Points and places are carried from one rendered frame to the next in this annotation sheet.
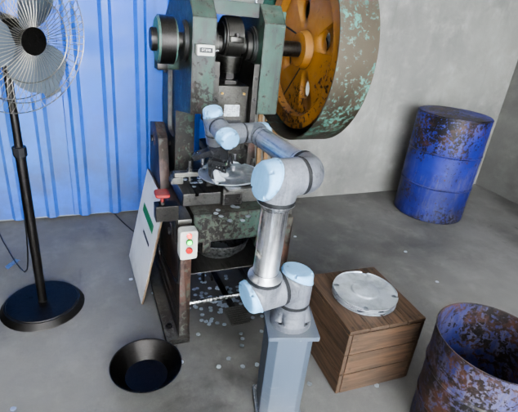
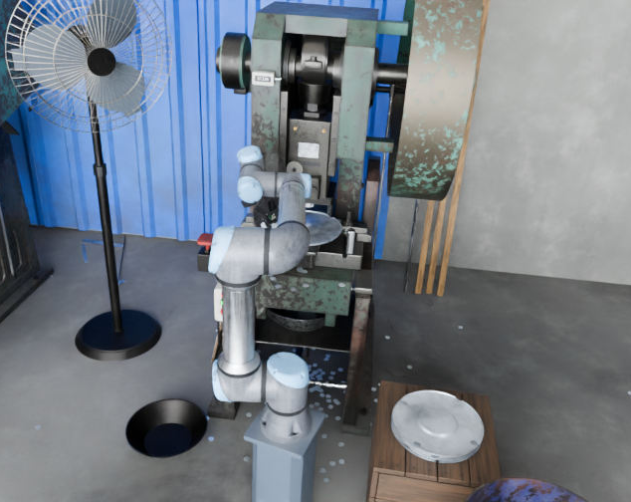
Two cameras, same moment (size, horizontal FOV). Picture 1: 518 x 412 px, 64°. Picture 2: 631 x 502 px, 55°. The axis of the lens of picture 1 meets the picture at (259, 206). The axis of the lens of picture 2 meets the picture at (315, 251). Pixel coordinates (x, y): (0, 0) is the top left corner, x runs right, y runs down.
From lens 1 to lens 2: 90 cm
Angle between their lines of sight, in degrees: 26
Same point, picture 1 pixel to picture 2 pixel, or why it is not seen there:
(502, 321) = not seen: outside the picture
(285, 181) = (229, 256)
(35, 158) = (169, 171)
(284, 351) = (266, 459)
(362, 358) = not seen: outside the picture
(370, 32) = (458, 67)
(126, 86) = not seen: hidden behind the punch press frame
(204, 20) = (266, 43)
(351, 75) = (429, 125)
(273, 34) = (356, 60)
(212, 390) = (223, 481)
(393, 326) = (444, 481)
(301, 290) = (281, 389)
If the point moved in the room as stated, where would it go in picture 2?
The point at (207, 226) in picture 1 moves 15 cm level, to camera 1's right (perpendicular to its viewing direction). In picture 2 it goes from (261, 287) to (296, 300)
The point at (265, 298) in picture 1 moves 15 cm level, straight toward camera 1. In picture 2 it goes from (228, 386) to (189, 417)
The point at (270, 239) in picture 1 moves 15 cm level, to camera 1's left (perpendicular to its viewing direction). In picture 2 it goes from (228, 319) to (183, 301)
